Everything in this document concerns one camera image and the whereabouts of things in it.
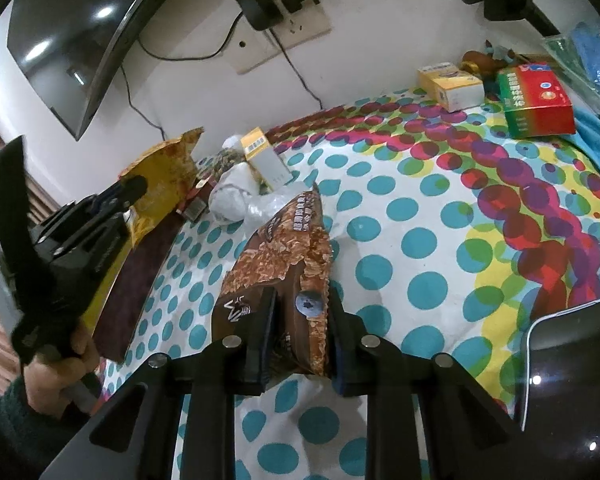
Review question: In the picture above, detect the yellow snack bag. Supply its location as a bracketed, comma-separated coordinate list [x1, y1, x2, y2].
[81, 128, 204, 332]

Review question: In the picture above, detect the white cloth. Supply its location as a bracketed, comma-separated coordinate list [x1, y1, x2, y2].
[208, 162, 260, 223]

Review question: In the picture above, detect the brown snack bag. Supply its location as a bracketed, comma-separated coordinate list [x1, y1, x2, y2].
[211, 186, 332, 376]

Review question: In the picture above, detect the clear plastic bag bundle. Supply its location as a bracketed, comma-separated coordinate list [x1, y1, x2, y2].
[244, 182, 309, 236]

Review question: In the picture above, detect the yellow white box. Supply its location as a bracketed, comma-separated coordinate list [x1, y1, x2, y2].
[417, 62, 486, 113]
[240, 128, 292, 191]

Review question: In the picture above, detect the person's left hand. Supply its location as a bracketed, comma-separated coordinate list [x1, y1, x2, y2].
[22, 321, 99, 419]

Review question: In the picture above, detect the red cigarette pack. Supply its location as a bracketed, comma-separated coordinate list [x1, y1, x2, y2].
[176, 179, 215, 222]

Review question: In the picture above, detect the dark red gold storage box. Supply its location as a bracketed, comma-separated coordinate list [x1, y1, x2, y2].
[93, 211, 184, 364]

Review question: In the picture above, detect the colourful polka dot tablecloth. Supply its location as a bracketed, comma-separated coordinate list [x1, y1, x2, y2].
[104, 90, 600, 479]

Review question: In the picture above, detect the black television screen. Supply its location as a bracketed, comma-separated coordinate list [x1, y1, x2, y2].
[7, 0, 147, 140]

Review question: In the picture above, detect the black power adapter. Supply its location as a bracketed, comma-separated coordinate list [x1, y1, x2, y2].
[235, 0, 284, 32]

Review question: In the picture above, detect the red green medicine box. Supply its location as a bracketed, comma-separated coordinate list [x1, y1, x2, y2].
[496, 63, 576, 139]

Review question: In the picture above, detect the brown gold ornament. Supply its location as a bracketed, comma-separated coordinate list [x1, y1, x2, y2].
[460, 40, 516, 81]

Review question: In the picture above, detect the blue towel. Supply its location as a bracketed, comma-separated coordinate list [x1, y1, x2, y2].
[570, 107, 600, 172]

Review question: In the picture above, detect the green blue plastic package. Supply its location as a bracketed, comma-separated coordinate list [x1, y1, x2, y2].
[542, 22, 600, 118]

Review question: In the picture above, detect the beige wall socket plate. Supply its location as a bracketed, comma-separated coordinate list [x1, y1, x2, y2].
[221, 3, 332, 75]

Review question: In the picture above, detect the black power cable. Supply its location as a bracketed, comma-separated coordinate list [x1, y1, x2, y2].
[266, 27, 325, 111]

